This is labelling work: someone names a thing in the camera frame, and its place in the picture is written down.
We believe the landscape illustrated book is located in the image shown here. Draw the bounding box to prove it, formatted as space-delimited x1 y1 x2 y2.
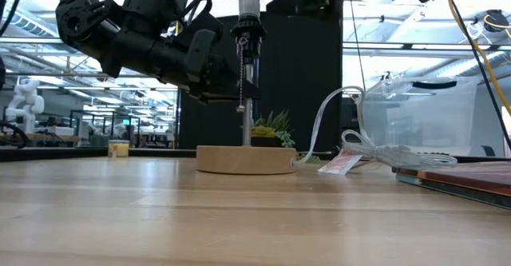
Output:
392 161 511 210

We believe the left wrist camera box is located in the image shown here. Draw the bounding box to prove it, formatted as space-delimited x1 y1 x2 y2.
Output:
121 0 188 31

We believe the clear plastic storage bin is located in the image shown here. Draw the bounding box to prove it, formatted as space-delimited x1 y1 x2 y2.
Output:
361 76 478 157

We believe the black aluminium table frame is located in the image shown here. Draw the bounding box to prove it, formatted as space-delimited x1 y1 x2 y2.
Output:
0 145 511 164

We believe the long black cable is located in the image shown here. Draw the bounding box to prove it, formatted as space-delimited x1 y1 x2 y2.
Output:
449 0 511 151

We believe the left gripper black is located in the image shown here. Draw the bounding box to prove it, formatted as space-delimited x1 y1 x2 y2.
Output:
99 29 260 104

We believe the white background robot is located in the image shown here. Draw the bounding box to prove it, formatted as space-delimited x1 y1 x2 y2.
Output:
6 77 45 134

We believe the small glass candle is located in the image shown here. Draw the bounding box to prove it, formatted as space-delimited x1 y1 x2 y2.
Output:
107 139 131 158

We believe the black ceiling cable mount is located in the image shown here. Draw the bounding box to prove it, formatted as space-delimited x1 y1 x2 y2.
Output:
482 9 511 34

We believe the wooden base lamp black socket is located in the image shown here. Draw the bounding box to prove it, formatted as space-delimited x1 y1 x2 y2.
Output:
196 13 299 176

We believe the yellow cable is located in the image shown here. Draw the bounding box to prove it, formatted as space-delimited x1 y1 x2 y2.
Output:
446 0 511 115

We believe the clear lamp power cord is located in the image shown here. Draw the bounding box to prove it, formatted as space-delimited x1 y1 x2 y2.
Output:
293 85 459 169

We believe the small potted succulent plant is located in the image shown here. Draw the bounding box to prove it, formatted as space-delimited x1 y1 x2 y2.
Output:
250 109 320 164

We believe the white red cord tag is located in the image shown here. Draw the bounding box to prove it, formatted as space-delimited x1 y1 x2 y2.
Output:
317 150 364 176

